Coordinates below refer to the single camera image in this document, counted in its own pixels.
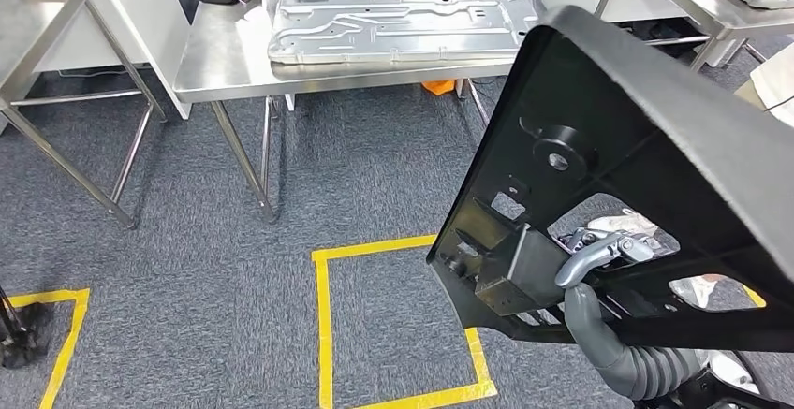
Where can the orange object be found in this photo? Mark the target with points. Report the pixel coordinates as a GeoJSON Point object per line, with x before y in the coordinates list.
{"type": "Point", "coordinates": [439, 87]}

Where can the black plastic frame part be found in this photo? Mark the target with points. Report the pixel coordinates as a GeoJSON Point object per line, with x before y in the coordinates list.
{"type": "Point", "coordinates": [620, 84]}

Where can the steel workbench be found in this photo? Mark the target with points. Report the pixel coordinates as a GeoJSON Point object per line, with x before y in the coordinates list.
{"type": "Point", "coordinates": [217, 53]}

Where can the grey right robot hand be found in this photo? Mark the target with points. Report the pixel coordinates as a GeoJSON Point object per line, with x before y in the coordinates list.
{"type": "Point", "coordinates": [589, 325]}

